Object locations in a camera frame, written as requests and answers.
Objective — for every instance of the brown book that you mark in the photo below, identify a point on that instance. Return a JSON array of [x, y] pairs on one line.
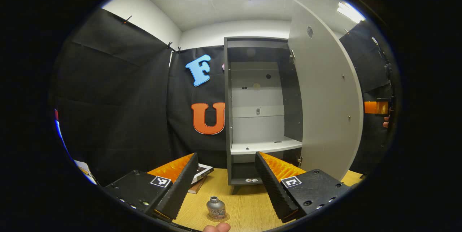
[[197, 187]]

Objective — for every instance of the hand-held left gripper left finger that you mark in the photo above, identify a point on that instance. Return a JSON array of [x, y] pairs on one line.
[[180, 188]]

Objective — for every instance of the beige cabinet door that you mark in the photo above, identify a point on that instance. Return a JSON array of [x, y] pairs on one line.
[[325, 98]]

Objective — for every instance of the white cover book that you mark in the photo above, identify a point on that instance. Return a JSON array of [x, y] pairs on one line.
[[203, 172]]

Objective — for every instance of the small ceiling light panel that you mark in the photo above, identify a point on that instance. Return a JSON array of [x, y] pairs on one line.
[[351, 12]]

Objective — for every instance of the black backdrop cloth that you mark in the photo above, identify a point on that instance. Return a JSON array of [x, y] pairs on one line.
[[115, 109]]

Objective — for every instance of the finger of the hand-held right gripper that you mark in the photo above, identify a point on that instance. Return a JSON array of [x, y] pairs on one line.
[[375, 107]]

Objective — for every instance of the round cork coaster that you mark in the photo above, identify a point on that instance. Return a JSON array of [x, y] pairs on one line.
[[227, 217]]

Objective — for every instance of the silver aluminium bottle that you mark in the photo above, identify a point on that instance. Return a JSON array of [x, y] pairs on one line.
[[216, 208]]

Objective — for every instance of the white side table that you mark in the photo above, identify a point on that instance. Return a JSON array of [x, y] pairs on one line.
[[85, 169]]

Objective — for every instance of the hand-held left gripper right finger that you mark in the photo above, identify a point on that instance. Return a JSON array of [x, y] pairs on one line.
[[274, 188]]

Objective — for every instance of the light cabinet shelf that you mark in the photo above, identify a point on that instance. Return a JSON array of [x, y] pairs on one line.
[[267, 146]]

